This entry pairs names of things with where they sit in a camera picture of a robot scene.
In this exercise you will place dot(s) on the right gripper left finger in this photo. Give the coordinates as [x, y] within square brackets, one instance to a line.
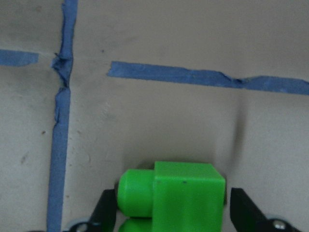
[103, 218]

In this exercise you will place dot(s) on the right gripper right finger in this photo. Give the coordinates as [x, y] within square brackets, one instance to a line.
[247, 217]

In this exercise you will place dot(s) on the green toy block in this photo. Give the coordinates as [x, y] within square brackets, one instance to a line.
[172, 197]

